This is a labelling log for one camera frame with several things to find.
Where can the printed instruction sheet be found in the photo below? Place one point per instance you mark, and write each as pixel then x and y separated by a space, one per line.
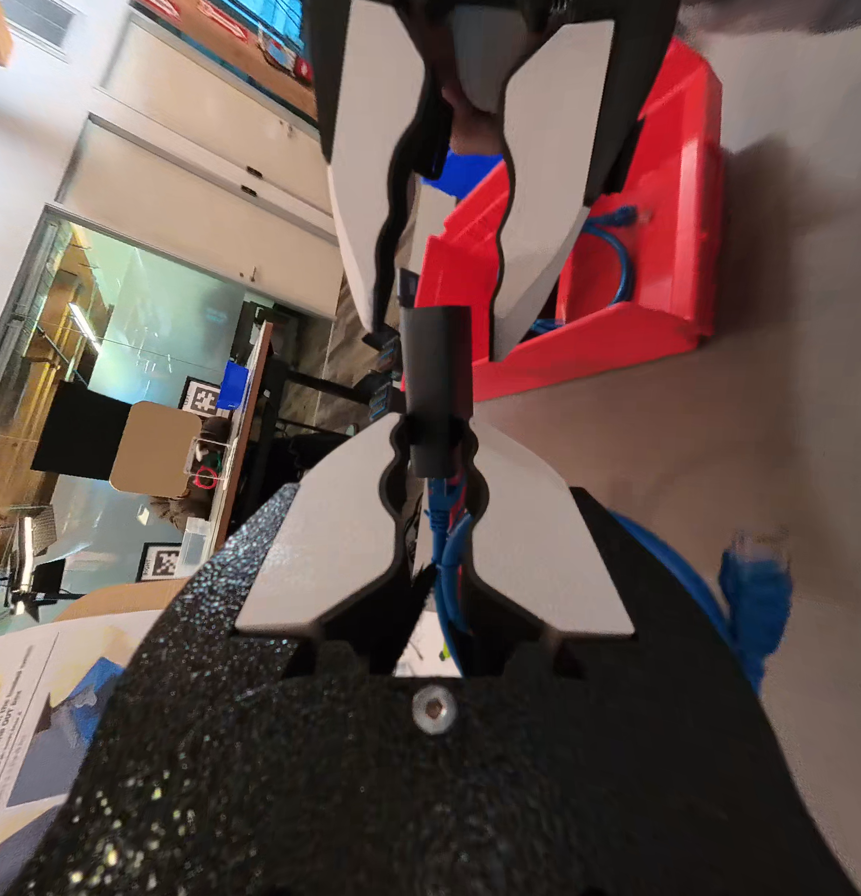
pixel 25 672

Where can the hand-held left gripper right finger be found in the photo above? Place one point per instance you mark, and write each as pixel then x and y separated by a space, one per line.
pixel 542 553

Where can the wooden edged background table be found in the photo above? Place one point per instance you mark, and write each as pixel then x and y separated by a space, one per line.
pixel 248 420

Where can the black ethernet adapter box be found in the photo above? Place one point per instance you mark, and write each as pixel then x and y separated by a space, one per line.
pixel 437 385

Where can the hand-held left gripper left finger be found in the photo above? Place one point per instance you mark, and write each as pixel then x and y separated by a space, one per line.
pixel 318 553

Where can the red plastic bin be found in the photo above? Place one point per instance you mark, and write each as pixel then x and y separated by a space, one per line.
pixel 668 245

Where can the blue plastic bin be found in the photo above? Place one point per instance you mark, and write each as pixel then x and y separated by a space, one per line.
pixel 465 171

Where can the white wall vent grille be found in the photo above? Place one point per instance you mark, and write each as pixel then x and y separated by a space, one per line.
pixel 39 17

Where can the small blue bin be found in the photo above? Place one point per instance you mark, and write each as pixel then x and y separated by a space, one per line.
pixel 234 385

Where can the white door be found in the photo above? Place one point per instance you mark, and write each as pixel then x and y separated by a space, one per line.
pixel 192 196

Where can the fiducial marker board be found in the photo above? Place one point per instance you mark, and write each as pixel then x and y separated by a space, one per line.
pixel 159 561
pixel 201 397

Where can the wooden beam red signs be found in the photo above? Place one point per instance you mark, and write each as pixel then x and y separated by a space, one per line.
pixel 262 77

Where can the red fire extinguisher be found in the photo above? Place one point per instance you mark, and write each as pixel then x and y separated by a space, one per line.
pixel 301 68

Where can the clear acrylic stand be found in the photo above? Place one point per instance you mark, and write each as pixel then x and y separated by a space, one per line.
pixel 208 463

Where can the tan sheet holder board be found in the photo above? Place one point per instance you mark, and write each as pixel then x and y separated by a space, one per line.
pixel 122 598

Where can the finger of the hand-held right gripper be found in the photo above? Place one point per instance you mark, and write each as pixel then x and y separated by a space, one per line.
pixel 364 140
pixel 549 175

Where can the clear plastic container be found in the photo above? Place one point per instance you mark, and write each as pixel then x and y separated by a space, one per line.
pixel 195 548

